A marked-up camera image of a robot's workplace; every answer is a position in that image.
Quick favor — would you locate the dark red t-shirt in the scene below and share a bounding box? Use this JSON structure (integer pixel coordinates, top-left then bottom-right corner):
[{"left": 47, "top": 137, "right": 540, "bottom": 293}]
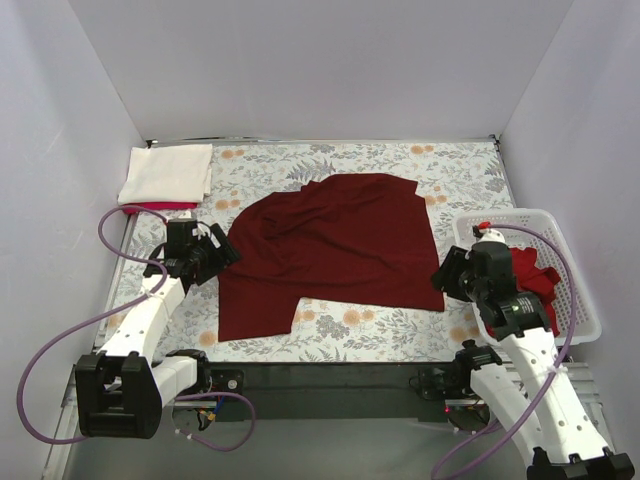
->
[{"left": 218, "top": 174, "right": 445, "bottom": 342}]

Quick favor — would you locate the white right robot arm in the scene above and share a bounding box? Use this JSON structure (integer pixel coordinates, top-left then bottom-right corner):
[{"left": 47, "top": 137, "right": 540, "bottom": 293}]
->
[{"left": 432, "top": 241, "right": 635, "bottom": 479}]

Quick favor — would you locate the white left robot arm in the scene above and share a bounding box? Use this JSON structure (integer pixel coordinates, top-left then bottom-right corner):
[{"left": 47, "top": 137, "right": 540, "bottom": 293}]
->
[{"left": 75, "top": 218, "right": 241, "bottom": 439}]

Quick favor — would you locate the bright red t-shirt in basket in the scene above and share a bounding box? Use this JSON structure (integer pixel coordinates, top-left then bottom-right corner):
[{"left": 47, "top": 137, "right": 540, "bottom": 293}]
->
[{"left": 510, "top": 247, "right": 561, "bottom": 337}]

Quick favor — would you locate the folded pink-red t-shirt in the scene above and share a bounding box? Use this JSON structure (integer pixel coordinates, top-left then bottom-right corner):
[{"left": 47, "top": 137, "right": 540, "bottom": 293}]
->
[{"left": 123, "top": 201, "right": 199, "bottom": 215}]

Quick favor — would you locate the folded cream t-shirt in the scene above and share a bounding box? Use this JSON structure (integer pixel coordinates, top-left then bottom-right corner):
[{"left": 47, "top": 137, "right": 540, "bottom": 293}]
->
[{"left": 117, "top": 144, "right": 213, "bottom": 205}]

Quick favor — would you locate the white plastic laundry basket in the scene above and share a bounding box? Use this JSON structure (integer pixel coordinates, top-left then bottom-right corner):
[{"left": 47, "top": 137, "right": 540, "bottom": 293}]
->
[{"left": 452, "top": 208, "right": 602, "bottom": 347}]

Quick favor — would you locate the floral patterned table mat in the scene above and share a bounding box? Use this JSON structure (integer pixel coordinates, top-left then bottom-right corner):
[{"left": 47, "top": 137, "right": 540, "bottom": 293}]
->
[{"left": 98, "top": 139, "right": 517, "bottom": 363}]

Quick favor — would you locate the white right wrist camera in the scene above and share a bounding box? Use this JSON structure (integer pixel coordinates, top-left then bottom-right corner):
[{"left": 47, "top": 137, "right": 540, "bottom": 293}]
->
[{"left": 472, "top": 222, "right": 506, "bottom": 244}]

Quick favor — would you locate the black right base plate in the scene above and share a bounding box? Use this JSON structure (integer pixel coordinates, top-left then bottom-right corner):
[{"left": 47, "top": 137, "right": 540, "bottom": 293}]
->
[{"left": 418, "top": 366, "right": 471, "bottom": 400}]

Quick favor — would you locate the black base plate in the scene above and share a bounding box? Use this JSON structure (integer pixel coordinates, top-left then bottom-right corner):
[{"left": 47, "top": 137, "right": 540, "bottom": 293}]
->
[
  {"left": 201, "top": 369, "right": 245, "bottom": 394},
  {"left": 418, "top": 366, "right": 471, "bottom": 400}
]

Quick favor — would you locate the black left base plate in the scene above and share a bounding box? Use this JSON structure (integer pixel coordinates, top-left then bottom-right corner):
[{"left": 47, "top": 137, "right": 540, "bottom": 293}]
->
[{"left": 201, "top": 369, "right": 245, "bottom": 394}]

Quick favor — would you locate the aluminium frame rail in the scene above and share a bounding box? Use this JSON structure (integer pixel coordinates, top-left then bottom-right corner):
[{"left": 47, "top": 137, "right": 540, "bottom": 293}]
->
[{"left": 41, "top": 369, "right": 80, "bottom": 480}]

